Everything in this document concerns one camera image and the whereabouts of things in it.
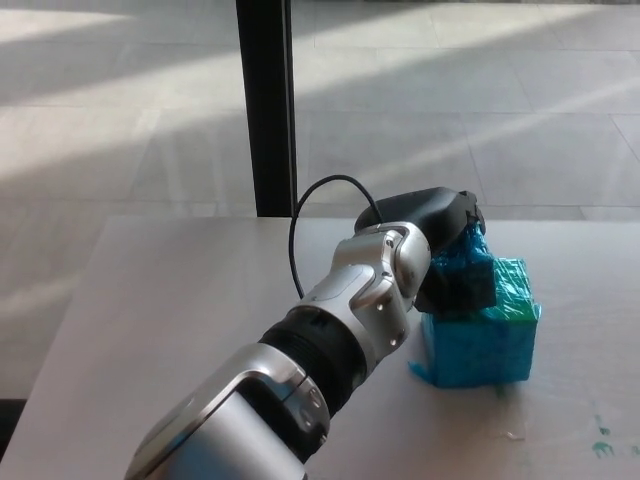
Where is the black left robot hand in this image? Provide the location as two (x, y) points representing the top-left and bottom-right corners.
(353, 185), (489, 315)

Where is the small blue taped cube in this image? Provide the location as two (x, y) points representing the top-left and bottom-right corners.
(431, 221), (498, 310)

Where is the big blue green taped cube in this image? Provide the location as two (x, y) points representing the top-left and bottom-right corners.
(406, 255), (544, 390)

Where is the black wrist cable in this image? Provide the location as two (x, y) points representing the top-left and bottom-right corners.
(288, 174), (382, 302)

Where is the black window frame post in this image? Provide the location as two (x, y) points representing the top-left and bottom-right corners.
(234, 0), (300, 219)

